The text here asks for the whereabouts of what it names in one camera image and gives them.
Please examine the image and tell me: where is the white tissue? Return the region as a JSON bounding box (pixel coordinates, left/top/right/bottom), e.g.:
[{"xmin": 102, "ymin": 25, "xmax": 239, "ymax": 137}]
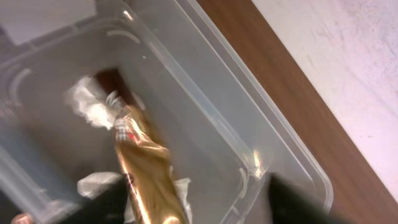
[
  {"xmin": 76, "ymin": 172, "xmax": 193, "ymax": 223},
  {"xmin": 65, "ymin": 76, "xmax": 121, "ymax": 130}
]

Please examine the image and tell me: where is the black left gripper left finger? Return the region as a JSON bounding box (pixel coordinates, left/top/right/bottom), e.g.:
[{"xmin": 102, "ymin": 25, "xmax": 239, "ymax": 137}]
[{"xmin": 55, "ymin": 175, "xmax": 136, "ymax": 224}]

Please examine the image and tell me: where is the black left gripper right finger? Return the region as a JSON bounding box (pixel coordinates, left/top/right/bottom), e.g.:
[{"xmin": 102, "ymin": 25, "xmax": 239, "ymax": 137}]
[{"xmin": 267, "ymin": 173, "xmax": 348, "ymax": 224}]

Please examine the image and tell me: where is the clear plastic waste bin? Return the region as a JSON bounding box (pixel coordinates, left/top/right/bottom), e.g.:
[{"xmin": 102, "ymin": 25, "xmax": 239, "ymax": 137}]
[{"xmin": 1, "ymin": 0, "xmax": 333, "ymax": 223}]

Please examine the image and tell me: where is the gold foil wrapper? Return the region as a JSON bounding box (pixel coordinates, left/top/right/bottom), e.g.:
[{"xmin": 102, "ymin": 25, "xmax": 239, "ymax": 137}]
[{"xmin": 106, "ymin": 90, "xmax": 189, "ymax": 224}]

